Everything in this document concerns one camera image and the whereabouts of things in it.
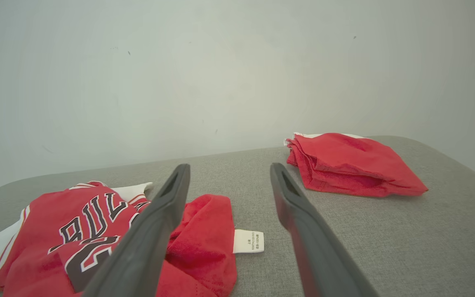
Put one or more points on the red shorts with white stripe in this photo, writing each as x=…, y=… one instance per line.
x=353, y=165

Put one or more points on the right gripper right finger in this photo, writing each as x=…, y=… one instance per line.
x=316, y=247

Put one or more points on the red basketball jersey white sleeves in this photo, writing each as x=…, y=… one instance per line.
x=76, y=231

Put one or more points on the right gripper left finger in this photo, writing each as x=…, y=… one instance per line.
x=146, y=243

